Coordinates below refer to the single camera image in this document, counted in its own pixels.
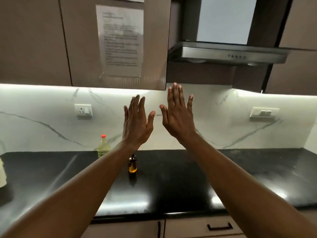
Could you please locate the person's left hand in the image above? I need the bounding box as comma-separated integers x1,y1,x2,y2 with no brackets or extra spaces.
122,95,156,149

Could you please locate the person's right hand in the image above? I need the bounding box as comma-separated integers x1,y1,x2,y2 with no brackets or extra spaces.
159,83,199,146

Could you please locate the person's right forearm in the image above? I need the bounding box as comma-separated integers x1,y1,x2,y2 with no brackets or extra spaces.
176,135,317,238

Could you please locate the person's left forearm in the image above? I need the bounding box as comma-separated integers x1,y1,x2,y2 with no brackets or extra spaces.
0,141,141,238

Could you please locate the clear plastic bottle red cap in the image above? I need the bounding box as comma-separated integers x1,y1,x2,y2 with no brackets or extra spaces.
98,134,111,159

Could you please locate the small amber glass bottle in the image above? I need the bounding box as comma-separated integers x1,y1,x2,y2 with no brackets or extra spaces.
128,154,138,173

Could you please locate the steel range hood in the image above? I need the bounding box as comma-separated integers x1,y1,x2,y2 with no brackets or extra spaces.
168,0,291,66

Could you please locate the printed paper sheet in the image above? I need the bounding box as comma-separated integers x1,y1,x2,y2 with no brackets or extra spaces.
96,4,144,78

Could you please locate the beige base cabinet door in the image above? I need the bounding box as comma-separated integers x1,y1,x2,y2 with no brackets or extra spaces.
81,220,165,238

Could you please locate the beige base cabinet drawer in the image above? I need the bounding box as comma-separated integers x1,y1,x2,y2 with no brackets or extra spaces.
164,215,245,238

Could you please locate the white paper towel roll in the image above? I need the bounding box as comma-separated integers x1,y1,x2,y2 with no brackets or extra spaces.
0,158,7,188

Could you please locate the white wall power socket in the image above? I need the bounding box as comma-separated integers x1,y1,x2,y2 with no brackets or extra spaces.
74,104,93,119

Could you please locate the white wall switch plate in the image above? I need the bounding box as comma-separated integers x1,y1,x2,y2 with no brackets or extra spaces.
250,107,280,121

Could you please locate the brown wall cabinet door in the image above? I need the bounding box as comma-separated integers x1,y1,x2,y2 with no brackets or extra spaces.
0,0,72,87
59,0,172,91

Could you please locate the brown wall cabinet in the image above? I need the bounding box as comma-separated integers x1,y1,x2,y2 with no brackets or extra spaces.
264,0,317,96

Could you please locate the black drawer handle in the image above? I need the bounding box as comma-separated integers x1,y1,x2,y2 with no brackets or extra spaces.
207,222,234,231

